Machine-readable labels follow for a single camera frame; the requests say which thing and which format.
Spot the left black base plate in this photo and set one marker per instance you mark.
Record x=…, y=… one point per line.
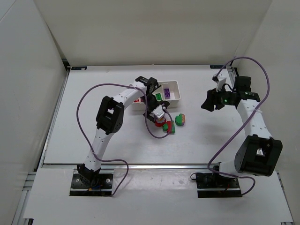
x=101, y=186

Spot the white divided plastic container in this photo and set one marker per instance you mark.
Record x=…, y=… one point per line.
x=174, y=99

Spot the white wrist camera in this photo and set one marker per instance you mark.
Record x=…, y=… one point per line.
x=220, y=80
x=158, y=112

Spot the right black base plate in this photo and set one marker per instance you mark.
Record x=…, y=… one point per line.
x=213, y=185

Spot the green lego plate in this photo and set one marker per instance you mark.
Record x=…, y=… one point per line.
x=158, y=97

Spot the purple lego plate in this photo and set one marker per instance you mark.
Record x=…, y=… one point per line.
x=167, y=93

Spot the red flower lego brick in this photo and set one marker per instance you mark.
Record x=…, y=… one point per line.
x=160, y=122

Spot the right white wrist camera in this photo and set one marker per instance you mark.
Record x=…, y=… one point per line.
x=220, y=80

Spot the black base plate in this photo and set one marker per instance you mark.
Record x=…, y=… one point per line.
x=101, y=186
x=213, y=185

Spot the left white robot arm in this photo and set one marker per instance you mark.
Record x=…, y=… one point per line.
x=109, y=120

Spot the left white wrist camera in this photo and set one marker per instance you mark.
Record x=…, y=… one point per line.
x=158, y=112

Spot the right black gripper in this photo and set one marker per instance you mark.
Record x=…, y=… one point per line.
x=216, y=100

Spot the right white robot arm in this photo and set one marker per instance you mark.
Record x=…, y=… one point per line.
x=259, y=153

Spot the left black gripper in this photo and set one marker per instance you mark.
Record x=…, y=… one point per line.
x=152, y=116

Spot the green purple round lego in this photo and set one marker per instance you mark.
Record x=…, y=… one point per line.
x=180, y=120

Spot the green red lego stack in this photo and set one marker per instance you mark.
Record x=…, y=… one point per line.
x=169, y=127

